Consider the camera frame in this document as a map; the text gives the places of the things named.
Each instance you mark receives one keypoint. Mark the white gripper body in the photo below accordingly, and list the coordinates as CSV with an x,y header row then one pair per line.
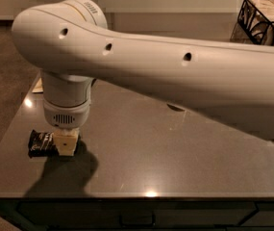
x,y
66,116

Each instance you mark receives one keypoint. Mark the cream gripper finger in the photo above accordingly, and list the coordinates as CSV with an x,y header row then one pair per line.
x,y
65,141

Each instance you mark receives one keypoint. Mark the black rxbar chocolate bar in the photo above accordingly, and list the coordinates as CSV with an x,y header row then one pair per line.
x,y
41,144

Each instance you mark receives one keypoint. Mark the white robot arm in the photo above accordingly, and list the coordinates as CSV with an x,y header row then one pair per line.
x,y
71,44

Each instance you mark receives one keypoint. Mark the brown chip bag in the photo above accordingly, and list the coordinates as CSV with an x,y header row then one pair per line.
x,y
38,88

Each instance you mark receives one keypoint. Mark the dark counter drawer fronts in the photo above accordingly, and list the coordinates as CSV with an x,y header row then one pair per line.
x,y
74,215

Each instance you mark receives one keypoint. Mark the orange LaCroix soda can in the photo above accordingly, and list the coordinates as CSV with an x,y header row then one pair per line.
x,y
175,108

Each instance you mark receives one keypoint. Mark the black wire napkin basket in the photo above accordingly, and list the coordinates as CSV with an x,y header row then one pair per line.
x,y
255,23

